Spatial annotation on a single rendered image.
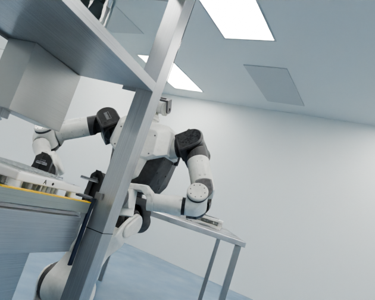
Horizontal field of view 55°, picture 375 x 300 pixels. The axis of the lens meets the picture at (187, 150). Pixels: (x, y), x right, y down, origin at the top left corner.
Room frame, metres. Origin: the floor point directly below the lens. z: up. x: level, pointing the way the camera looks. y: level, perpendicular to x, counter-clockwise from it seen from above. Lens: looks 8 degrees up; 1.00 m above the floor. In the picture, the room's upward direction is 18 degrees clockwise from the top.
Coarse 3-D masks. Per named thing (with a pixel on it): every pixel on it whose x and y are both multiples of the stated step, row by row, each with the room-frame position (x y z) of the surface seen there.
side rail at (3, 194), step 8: (0, 192) 0.77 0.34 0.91; (8, 192) 0.79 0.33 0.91; (16, 192) 0.81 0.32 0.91; (24, 192) 0.83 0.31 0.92; (32, 192) 0.85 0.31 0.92; (0, 200) 0.78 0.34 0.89; (8, 200) 0.80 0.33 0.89; (16, 200) 0.82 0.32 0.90; (24, 200) 0.84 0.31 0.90; (32, 200) 0.86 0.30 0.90; (40, 200) 0.89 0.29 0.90; (48, 200) 0.91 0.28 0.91; (56, 200) 0.94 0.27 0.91; (64, 200) 0.97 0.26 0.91; (72, 200) 1.00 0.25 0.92; (56, 208) 0.95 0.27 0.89; (64, 208) 0.98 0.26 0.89; (72, 208) 1.01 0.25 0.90; (80, 208) 1.04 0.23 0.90; (88, 208) 1.08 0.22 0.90
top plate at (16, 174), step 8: (0, 168) 0.84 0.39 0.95; (8, 168) 0.83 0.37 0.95; (8, 176) 0.83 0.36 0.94; (16, 176) 0.82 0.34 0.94; (24, 176) 0.84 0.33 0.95; (32, 176) 0.86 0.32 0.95; (40, 176) 0.91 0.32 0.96; (40, 184) 0.90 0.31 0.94; (48, 184) 0.92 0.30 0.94; (56, 184) 0.95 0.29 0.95; (64, 184) 0.98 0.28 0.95; (72, 184) 1.05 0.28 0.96
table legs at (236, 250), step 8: (80, 216) 2.43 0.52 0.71; (80, 224) 2.43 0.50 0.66; (216, 240) 3.78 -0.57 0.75; (216, 248) 3.78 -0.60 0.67; (240, 248) 2.37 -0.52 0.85; (232, 256) 2.37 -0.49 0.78; (104, 264) 3.85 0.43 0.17; (208, 264) 3.79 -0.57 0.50; (232, 264) 2.37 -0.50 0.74; (104, 272) 3.85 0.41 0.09; (208, 272) 3.78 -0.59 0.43; (232, 272) 2.37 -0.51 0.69; (224, 280) 2.37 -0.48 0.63; (224, 288) 2.37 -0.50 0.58; (200, 296) 3.78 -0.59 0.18; (224, 296) 2.37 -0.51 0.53
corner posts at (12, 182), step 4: (8, 180) 0.83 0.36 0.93; (12, 180) 0.83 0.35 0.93; (16, 180) 0.83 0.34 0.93; (8, 184) 0.83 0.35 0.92; (12, 184) 0.83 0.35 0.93; (16, 184) 0.83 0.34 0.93; (20, 184) 0.84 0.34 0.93; (68, 192) 1.03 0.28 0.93; (72, 192) 1.03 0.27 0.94; (68, 196) 1.03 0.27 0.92; (72, 196) 1.03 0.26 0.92
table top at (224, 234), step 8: (152, 216) 2.38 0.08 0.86; (160, 216) 2.38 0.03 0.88; (168, 216) 2.39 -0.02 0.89; (176, 216) 2.78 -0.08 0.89; (176, 224) 2.37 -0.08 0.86; (184, 224) 2.37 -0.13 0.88; (192, 224) 2.37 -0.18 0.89; (200, 224) 2.71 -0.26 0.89; (200, 232) 2.36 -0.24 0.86; (208, 232) 2.36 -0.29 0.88; (216, 232) 2.36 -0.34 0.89; (224, 232) 2.78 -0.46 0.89; (224, 240) 2.35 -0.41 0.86; (232, 240) 2.35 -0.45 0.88; (240, 240) 2.35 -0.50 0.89
